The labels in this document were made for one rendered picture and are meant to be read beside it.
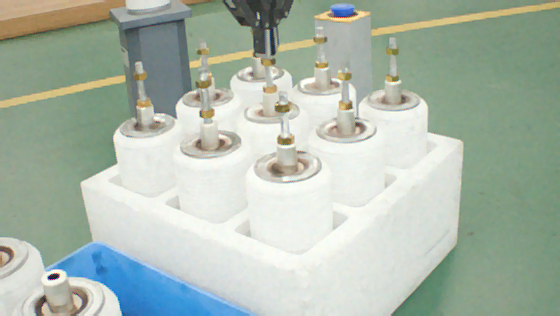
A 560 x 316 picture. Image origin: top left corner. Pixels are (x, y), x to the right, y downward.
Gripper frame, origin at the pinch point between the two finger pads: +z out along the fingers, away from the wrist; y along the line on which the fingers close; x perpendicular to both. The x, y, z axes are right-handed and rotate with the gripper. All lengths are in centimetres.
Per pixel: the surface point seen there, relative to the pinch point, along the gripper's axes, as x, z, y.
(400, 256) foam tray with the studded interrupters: -19.6, 26.2, 1.4
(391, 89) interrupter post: -11.8, 7.8, 11.2
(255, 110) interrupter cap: 2.0, 9.7, -0.9
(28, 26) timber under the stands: 185, 32, 62
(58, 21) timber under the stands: 180, 33, 73
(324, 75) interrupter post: -0.6, 7.9, 11.1
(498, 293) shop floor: -30.0, 34.9, 12.0
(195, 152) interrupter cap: -1.0, 9.7, -14.7
